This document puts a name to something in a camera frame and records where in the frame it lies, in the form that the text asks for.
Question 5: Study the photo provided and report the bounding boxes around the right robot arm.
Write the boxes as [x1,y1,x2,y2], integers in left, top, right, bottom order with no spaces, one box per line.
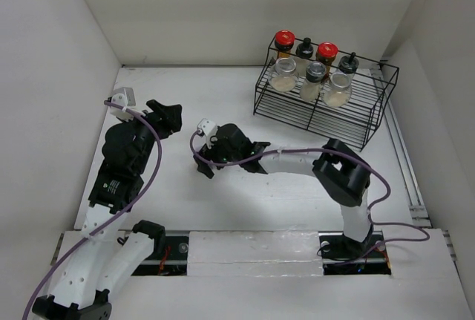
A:
[191,119,373,259]

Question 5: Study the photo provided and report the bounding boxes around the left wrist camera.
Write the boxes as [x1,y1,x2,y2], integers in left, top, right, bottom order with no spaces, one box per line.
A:
[106,87,136,121]

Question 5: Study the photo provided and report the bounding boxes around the black knob cap salt bottle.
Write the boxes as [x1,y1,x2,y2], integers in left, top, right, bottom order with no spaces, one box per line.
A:
[338,52,359,76]

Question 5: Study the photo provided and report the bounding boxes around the black wire rack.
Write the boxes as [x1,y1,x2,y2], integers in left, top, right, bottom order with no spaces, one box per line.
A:
[253,39,400,151]

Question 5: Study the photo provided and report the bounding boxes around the orange label jar red lid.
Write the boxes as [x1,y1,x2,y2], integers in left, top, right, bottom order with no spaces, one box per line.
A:
[315,42,338,72]

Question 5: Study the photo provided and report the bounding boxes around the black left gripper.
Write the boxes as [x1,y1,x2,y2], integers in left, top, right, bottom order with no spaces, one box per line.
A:
[120,100,180,174]

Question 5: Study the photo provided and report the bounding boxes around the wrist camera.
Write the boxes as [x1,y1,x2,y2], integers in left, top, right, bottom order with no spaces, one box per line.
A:
[106,87,136,121]
[197,118,218,149]

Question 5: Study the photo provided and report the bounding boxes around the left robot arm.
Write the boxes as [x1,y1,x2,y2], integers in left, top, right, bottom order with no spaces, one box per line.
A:
[22,99,183,319]

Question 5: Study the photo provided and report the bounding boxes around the black pump cap salt bottle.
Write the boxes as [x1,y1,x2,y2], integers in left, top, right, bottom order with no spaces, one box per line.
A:
[295,37,314,74]

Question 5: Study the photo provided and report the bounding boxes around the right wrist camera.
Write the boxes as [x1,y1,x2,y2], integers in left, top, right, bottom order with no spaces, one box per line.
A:
[197,118,218,149]

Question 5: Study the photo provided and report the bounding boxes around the dark sauce jar red lid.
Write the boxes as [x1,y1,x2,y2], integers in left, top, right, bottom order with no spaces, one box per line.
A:
[274,30,295,59]

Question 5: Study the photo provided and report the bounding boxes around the round glass jar metal rim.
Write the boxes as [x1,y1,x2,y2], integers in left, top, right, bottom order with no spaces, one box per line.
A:
[269,57,298,92]

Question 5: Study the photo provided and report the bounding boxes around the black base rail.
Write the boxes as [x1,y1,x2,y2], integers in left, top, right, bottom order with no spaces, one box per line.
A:
[133,230,392,278]

